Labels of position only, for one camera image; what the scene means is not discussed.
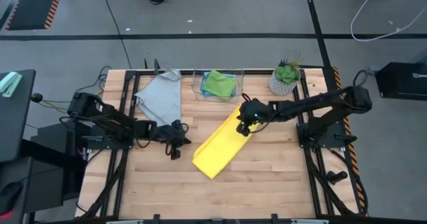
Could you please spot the black orange-edged floor mat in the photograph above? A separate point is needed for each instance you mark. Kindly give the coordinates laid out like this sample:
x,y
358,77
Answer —
x,y
33,7

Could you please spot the grey microfiber towel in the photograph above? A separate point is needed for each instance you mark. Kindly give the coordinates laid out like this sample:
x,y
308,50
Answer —
x,y
161,99

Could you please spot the clear plastic bin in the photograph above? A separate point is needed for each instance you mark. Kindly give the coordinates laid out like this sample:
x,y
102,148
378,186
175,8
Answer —
x,y
196,97

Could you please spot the blue microfiber towel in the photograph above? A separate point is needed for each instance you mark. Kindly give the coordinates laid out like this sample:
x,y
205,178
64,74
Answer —
x,y
201,89

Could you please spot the black metal table frame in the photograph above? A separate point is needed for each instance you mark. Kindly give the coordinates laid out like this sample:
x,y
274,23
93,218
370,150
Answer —
x,y
257,72

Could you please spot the black equipment case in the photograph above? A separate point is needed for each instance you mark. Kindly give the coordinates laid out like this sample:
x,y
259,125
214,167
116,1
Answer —
x,y
400,84

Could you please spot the black round knob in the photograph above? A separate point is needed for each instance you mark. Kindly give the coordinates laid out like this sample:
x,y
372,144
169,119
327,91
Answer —
x,y
36,97

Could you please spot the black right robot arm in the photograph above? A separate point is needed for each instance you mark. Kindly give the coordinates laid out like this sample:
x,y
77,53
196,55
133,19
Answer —
x,y
317,104

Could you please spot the black clamp post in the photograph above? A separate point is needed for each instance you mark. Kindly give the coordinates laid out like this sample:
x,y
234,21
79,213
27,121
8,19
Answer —
x,y
156,66
145,64

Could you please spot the orange black hazard strip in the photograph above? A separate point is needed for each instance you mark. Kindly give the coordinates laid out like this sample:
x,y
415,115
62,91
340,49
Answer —
x,y
336,79

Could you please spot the black desk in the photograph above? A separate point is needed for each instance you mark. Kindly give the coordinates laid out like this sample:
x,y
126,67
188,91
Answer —
x,y
13,124

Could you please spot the succulent in patterned white pot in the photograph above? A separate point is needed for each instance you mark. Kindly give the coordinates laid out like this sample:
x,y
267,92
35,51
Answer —
x,y
283,80

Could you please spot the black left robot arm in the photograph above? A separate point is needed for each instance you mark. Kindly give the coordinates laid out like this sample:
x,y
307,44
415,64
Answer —
x,y
110,120

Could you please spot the mint green stapler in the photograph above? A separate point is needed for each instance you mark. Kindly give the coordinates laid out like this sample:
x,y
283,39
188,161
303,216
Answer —
x,y
9,83

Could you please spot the black computer mouse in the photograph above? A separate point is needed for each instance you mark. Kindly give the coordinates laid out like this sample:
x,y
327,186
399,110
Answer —
x,y
9,197

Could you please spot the black equipment cart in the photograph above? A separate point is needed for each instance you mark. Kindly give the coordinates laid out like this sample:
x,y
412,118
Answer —
x,y
40,184

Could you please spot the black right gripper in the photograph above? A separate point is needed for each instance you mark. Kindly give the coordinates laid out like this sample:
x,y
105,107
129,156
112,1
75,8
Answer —
x,y
246,127

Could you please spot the green microfiber towel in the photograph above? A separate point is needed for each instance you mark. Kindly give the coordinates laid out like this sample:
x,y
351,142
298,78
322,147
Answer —
x,y
218,84

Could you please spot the yellow microfiber towel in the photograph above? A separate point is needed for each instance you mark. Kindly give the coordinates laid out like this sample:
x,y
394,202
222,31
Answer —
x,y
220,147

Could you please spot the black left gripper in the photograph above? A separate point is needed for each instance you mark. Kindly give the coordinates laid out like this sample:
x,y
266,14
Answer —
x,y
175,135

